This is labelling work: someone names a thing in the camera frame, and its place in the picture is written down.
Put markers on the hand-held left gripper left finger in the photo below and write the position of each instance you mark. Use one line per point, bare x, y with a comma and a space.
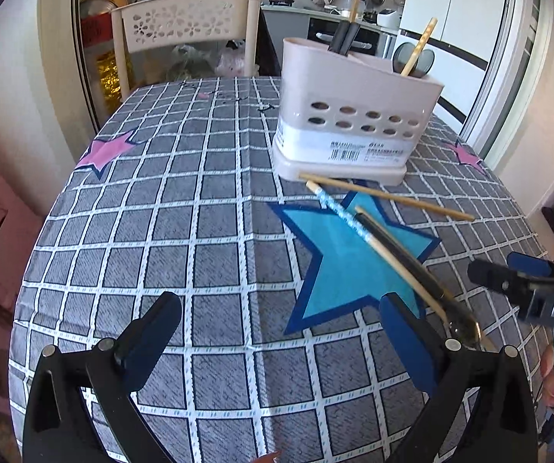
154, 337

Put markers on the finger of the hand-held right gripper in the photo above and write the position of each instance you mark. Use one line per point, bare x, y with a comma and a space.
532, 264
498, 277

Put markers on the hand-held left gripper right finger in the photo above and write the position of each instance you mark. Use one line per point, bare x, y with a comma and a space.
409, 342

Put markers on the black spoons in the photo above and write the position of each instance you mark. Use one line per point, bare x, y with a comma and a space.
339, 211

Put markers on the dark grey spoon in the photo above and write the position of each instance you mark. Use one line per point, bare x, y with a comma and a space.
428, 62
402, 58

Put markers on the white plastic utensil holder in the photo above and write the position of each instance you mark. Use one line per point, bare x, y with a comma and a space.
354, 91

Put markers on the gold dotted bamboo chopstick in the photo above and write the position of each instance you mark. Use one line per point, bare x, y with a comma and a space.
421, 43

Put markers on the grey checked star tablecloth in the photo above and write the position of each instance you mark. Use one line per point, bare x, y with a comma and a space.
185, 231

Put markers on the white refrigerator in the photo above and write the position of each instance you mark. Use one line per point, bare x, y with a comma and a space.
450, 19

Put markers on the gold foil wrap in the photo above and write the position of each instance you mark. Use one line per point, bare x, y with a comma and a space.
108, 79

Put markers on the white rice cooker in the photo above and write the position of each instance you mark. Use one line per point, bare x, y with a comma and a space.
387, 17

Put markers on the plastic bags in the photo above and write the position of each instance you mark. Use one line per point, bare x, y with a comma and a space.
209, 60

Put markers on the black built-in oven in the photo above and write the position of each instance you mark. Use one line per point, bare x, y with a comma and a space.
325, 29

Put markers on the red box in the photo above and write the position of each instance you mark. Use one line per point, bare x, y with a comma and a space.
96, 31

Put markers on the white flower-cutout plastic chair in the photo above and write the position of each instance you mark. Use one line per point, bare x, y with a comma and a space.
185, 24

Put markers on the gold round tray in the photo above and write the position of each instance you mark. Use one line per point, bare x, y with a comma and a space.
105, 2

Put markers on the white sliding door frame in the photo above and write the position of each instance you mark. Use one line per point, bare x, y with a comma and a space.
508, 58

